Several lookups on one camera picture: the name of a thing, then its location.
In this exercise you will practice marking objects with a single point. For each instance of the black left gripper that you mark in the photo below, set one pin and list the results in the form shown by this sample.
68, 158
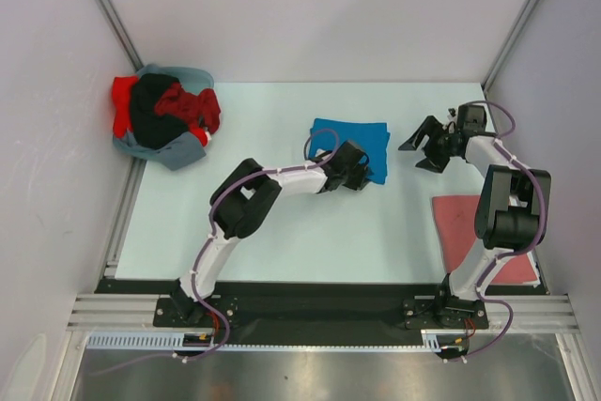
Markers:
359, 181

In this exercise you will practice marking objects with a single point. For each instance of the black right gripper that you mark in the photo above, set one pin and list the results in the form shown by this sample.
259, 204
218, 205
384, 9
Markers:
430, 127

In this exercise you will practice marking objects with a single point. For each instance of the blue t-shirt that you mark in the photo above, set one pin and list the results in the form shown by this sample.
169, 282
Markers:
373, 138

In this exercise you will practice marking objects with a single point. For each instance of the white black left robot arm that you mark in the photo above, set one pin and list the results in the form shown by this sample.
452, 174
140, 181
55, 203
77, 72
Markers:
242, 203

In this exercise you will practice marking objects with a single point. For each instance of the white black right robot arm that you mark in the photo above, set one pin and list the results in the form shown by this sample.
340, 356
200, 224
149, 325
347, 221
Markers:
510, 219

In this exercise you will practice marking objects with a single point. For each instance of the folded pink t-shirt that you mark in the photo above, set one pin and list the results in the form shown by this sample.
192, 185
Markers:
454, 217

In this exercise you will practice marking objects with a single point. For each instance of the dark red t-shirt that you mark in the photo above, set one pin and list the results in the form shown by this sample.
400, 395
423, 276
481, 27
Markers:
195, 110

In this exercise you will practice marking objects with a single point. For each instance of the grey t-shirt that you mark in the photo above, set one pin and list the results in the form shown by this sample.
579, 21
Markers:
178, 153

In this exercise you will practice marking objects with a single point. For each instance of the grey plastic basket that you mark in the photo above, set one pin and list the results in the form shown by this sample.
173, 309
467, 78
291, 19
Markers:
192, 80

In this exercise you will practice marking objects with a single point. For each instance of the black t-shirt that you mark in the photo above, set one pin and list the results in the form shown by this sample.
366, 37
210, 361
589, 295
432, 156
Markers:
150, 129

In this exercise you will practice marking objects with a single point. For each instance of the bright red t-shirt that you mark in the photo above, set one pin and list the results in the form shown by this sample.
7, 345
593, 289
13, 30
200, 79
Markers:
121, 98

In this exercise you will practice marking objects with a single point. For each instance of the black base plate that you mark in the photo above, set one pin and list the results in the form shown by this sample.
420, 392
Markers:
306, 314

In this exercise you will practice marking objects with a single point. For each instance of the aluminium front rail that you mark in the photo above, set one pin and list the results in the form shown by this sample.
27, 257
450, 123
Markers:
532, 314

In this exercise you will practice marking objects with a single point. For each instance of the white slotted cable duct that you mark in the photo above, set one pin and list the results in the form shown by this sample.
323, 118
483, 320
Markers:
187, 342

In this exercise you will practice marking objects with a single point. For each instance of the aluminium corner post right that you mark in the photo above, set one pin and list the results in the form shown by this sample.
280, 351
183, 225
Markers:
518, 27

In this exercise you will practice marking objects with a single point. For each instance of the aluminium corner post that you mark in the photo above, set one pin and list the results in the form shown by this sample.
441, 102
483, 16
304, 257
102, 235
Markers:
518, 27
113, 18

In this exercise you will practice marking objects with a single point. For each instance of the aluminium corner post left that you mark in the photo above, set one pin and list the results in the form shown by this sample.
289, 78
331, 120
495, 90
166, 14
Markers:
113, 18

